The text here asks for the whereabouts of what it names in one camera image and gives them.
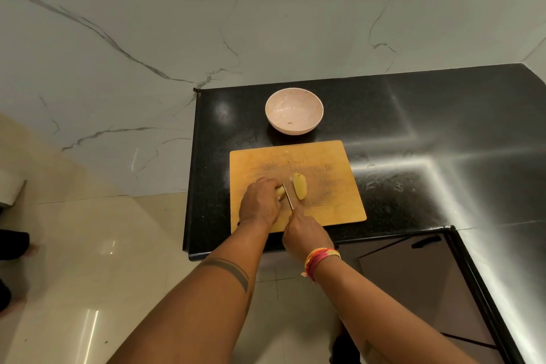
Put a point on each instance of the person's left hand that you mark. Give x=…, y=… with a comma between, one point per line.
x=258, y=206

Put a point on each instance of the person's right hand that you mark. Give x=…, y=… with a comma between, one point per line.
x=307, y=238

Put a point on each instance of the yellow potato half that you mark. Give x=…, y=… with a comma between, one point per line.
x=300, y=186

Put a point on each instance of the pink speckled bowl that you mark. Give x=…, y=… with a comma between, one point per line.
x=294, y=108

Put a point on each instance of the person's right forearm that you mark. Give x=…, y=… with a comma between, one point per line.
x=384, y=312

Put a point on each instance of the person's left forearm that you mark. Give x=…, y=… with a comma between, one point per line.
x=204, y=308

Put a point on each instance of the person's foot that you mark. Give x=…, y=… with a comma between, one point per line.
x=344, y=351

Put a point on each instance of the wooden cutting board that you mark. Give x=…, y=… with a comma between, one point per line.
x=332, y=189

